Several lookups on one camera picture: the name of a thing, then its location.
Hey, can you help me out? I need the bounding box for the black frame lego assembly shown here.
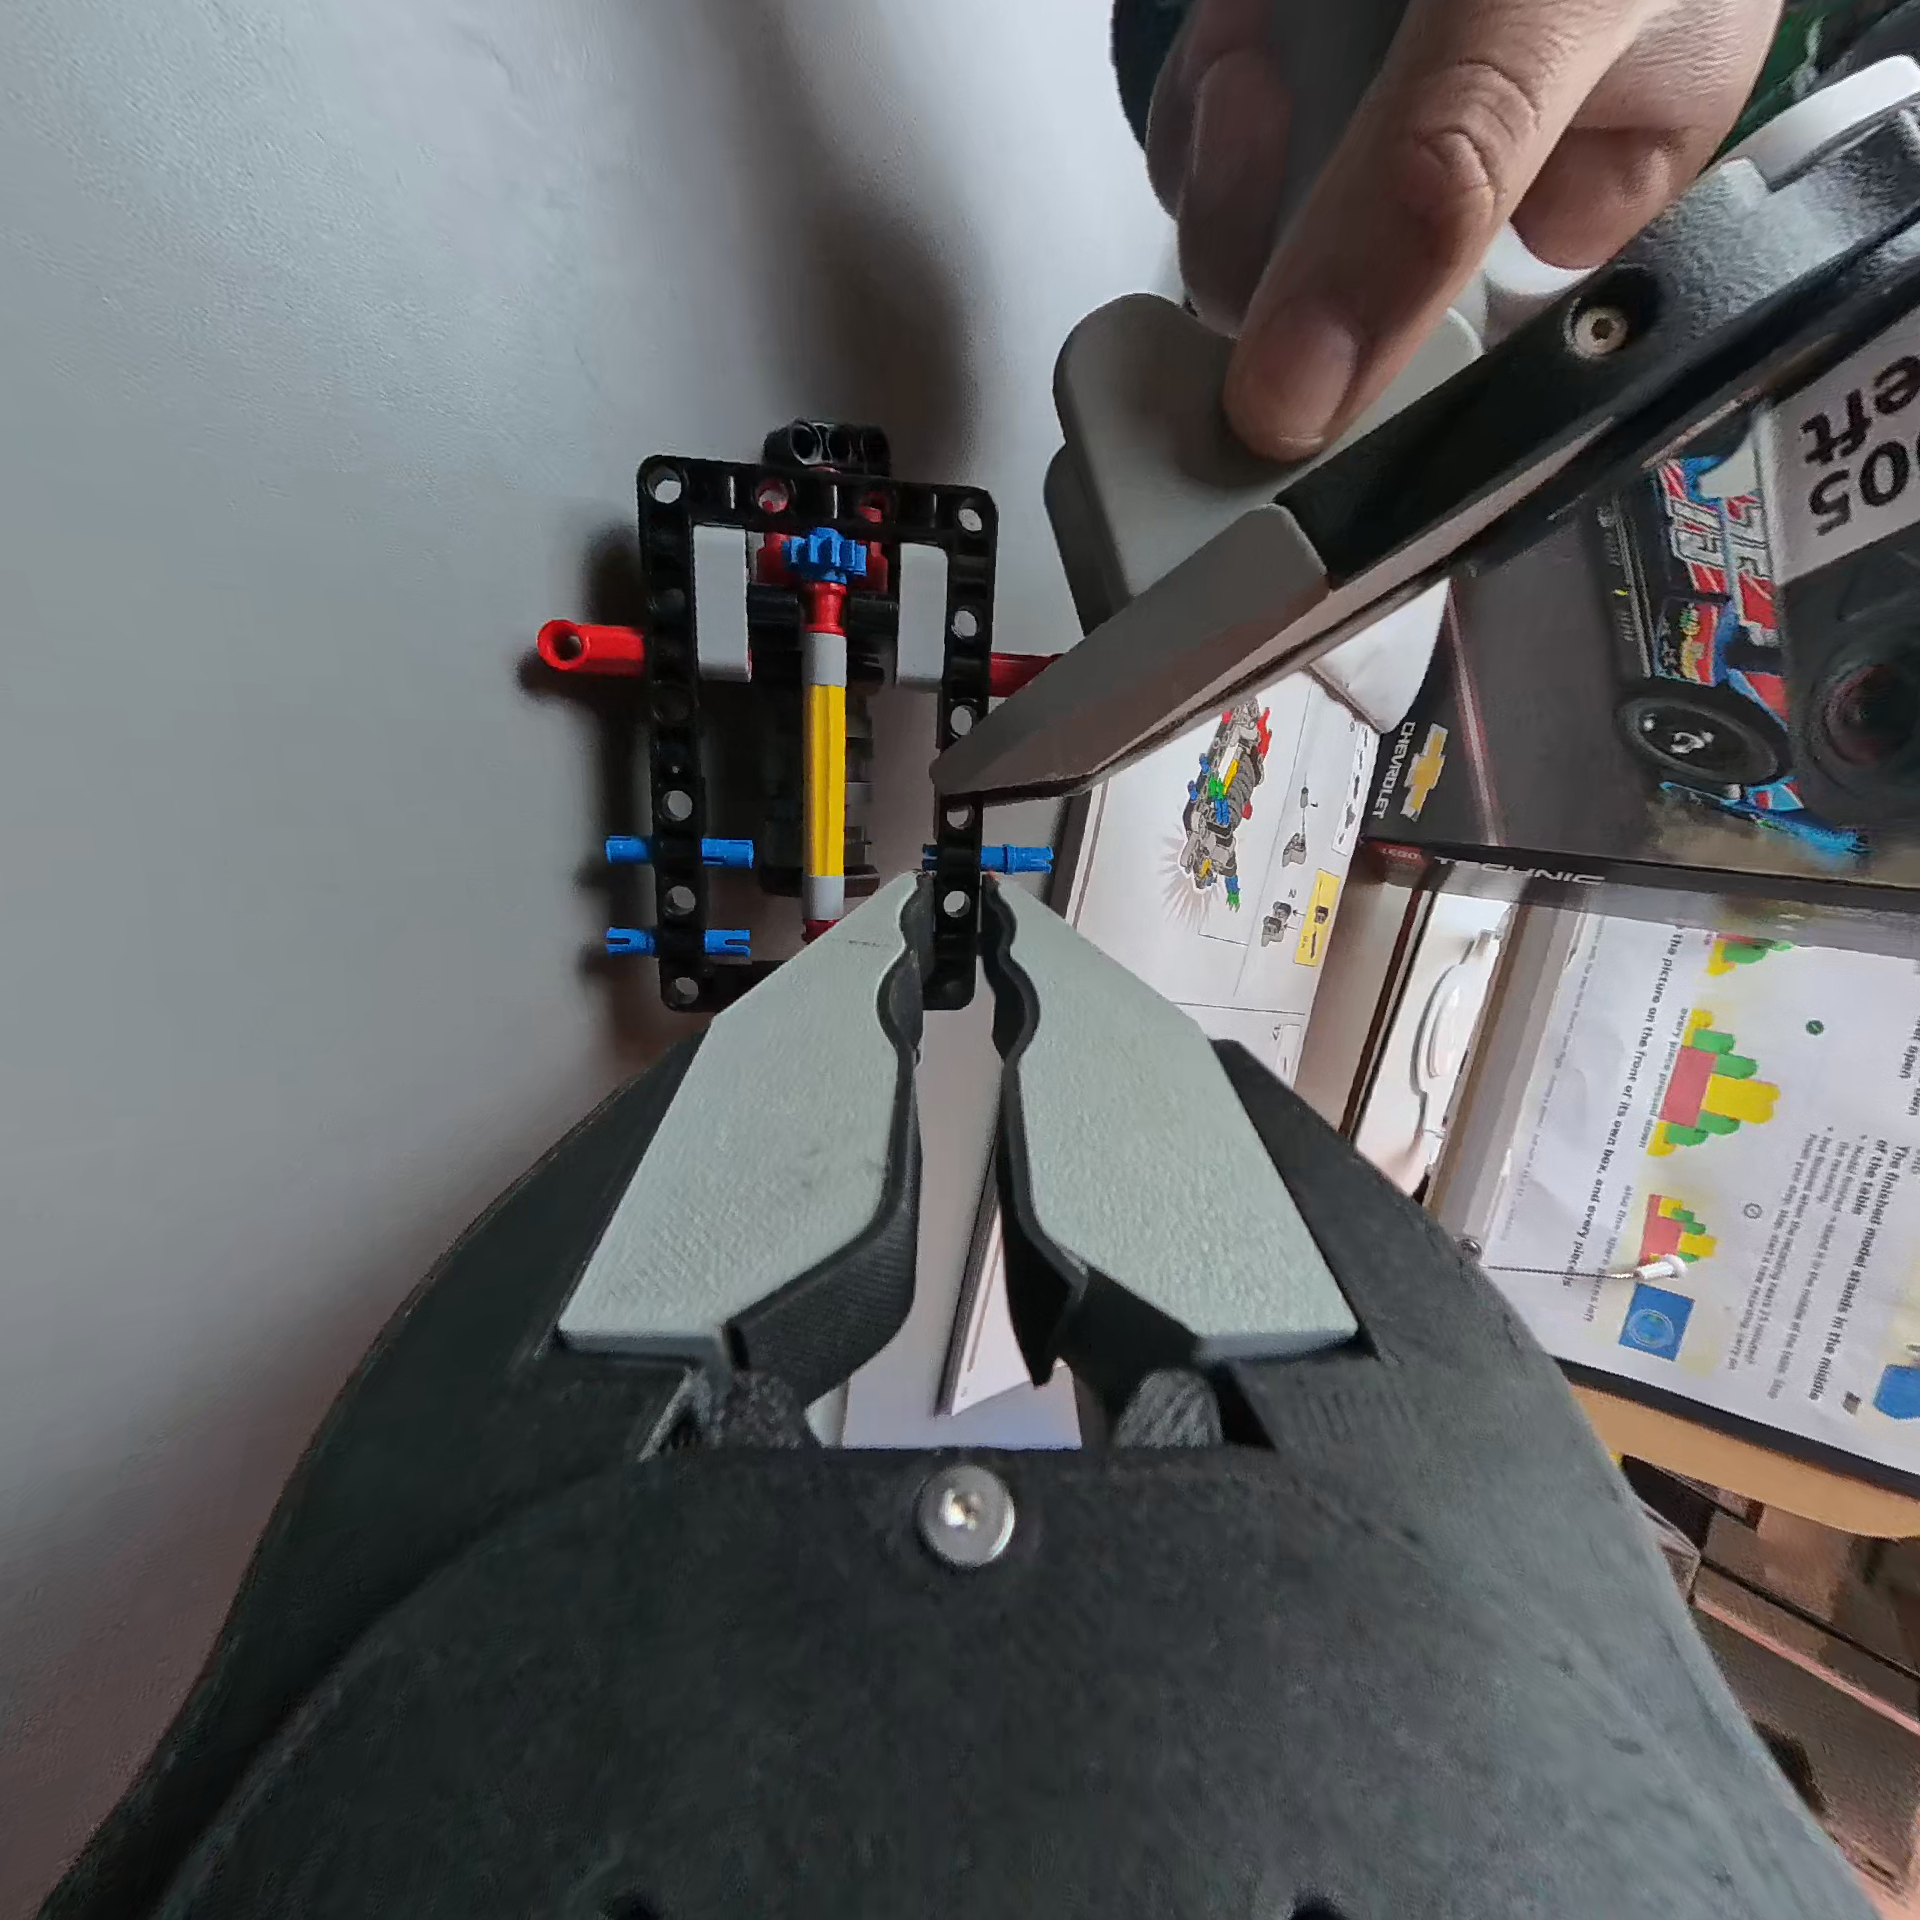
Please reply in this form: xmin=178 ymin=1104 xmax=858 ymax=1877
xmin=538 ymin=420 xmax=1059 ymax=1011

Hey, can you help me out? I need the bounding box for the printed instruction sheet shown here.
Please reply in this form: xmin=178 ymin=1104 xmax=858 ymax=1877
xmin=1427 ymin=877 xmax=1920 ymax=1448

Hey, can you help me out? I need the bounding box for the white plastic container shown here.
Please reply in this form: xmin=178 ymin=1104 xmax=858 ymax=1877
xmin=1342 ymin=877 xmax=1545 ymax=1204

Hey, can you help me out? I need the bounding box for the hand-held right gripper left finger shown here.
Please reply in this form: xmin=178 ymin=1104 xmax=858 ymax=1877
xmin=558 ymin=875 xmax=925 ymax=1405

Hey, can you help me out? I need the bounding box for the person's left hand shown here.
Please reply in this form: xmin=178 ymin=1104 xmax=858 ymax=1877
xmin=1147 ymin=0 xmax=1785 ymax=462

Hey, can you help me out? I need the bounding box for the lego set box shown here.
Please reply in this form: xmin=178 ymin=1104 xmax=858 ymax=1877
xmin=1342 ymin=450 xmax=1920 ymax=892

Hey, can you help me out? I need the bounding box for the lego instruction booklet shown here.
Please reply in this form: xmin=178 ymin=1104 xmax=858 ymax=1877
xmin=937 ymin=660 xmax=1389 ymax=1420

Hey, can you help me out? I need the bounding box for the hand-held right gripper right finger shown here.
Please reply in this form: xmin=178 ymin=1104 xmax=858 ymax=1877
xmin=982 ymin=880 xmax=1361 ymax=1394

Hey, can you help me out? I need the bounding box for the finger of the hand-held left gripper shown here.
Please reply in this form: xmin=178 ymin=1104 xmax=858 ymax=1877
xmin=928 ymin=502 xmax=1502 ymax=801

